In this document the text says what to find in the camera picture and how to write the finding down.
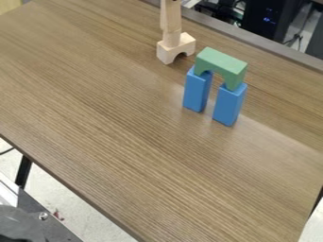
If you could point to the natural wood cylinder block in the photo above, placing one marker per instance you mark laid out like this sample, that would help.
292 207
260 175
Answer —
172 38

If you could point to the blue rectangular block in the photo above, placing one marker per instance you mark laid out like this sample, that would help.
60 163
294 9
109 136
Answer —
228 104
196 91

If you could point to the natural wood arch block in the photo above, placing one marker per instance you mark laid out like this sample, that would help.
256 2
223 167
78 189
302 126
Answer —
170 52

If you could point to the green arch block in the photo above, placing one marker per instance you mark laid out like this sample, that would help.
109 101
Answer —
221 64

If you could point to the natural wood rectangular block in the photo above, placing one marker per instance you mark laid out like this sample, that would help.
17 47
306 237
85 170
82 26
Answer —
170 15

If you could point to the black computer tower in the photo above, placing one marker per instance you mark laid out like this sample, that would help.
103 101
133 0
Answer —
269 17

